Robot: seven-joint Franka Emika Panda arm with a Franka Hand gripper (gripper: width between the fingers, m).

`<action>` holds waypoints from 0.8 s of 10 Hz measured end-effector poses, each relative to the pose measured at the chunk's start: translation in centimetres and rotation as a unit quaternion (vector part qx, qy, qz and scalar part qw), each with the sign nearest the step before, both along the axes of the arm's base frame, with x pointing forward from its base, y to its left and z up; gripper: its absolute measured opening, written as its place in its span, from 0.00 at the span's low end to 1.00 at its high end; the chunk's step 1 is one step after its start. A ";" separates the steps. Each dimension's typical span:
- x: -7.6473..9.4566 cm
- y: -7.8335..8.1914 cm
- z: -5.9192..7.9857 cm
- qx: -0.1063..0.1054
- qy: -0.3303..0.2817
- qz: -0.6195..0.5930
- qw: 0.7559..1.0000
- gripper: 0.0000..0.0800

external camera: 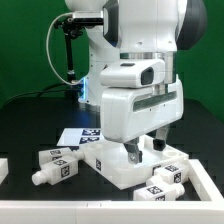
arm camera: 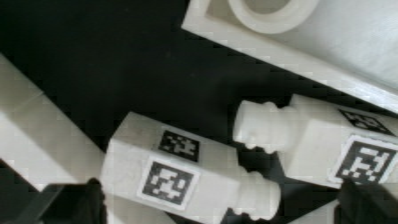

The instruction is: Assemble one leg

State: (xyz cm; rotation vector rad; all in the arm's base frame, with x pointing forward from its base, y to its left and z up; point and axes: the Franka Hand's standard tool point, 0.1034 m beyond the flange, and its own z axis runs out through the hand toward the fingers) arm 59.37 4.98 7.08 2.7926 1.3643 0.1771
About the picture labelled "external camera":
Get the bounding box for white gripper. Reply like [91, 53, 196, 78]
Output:
[100, 78, 183, 164]

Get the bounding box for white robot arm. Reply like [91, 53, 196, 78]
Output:
[65, 0, 207, 164]

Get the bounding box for marker sheet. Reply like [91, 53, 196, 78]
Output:
[57, 128, 103, 146]

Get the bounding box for white block left edge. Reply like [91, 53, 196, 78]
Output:
[0, 158, 8, 185]

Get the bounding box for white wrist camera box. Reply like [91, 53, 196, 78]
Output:
[100, 59, 165, 88]

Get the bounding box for black cables on table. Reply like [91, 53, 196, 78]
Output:
[0, 83, 81, 108]

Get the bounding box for camera on black stand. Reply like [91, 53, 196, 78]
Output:
[53, 11, 103, 85]

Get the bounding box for grey camera cable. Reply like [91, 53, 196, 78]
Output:
[45, 12, 84, 86]

